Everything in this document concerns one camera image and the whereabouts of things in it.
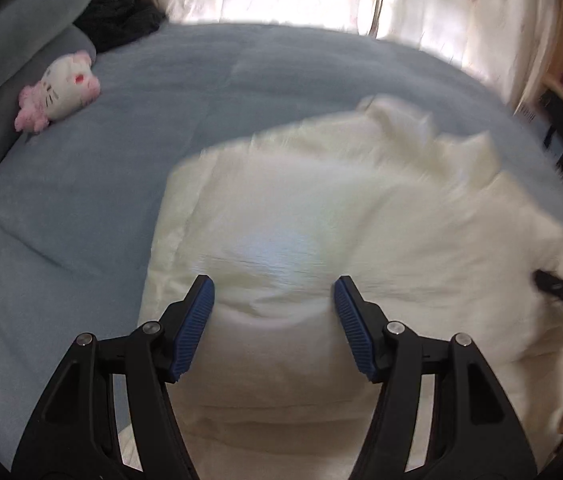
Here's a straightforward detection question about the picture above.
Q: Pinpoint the white puffer jacket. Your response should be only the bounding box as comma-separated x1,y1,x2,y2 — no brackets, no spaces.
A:
140,96,563,479

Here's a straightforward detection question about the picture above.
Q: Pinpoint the blue-grey bed blanket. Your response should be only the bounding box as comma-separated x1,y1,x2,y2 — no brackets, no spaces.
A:
0,24,563,465

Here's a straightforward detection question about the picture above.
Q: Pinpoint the pink white cat plush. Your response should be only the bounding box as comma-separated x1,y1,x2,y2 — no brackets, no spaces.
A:
14,51,100,134

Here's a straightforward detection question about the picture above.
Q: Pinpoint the black garment by window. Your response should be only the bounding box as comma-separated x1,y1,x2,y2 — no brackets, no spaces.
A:
73,0,167,53

